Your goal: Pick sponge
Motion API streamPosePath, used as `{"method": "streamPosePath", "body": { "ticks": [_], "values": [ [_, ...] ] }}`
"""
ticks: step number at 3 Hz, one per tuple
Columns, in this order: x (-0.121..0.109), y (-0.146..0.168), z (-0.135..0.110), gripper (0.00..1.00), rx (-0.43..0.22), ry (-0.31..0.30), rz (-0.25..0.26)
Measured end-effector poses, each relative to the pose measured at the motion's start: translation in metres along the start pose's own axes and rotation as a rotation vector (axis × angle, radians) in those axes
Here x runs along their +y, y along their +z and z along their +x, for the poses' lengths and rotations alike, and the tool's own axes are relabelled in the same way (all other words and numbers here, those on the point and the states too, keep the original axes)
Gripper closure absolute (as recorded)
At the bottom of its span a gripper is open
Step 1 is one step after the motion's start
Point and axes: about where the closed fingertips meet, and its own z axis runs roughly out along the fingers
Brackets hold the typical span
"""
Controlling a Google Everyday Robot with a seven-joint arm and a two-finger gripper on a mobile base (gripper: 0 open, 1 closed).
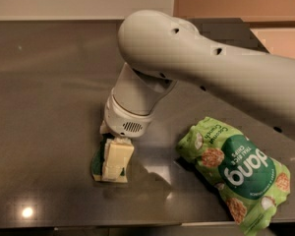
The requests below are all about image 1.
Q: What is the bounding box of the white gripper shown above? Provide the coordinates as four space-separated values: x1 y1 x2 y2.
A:
99 91 153 182

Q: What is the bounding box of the green and yellow sponge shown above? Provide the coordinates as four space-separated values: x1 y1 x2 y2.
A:
90 133 128 183

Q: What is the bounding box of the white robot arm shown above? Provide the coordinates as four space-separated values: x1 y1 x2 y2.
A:
100 10 295 141

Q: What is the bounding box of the green rice chips bag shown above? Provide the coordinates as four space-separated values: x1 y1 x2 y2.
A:
176 117 290 236

